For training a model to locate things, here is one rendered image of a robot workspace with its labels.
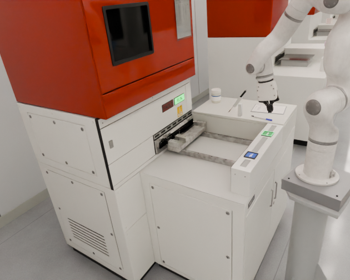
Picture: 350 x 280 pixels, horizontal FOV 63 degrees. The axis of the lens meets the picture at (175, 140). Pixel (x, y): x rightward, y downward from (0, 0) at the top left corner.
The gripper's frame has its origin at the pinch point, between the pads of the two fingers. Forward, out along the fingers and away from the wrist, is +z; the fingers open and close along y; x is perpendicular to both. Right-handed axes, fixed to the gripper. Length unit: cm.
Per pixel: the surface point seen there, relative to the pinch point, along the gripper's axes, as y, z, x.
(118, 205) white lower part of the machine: -65, 27, -65
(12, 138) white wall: -210, -4, -43
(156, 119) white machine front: -58, -6, -24
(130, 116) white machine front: -56, -16, -45
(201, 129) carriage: -50, 13, 7
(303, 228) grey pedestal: 15, 57, -24
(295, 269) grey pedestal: 8, 87, -24
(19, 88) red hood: -113, -44, -66
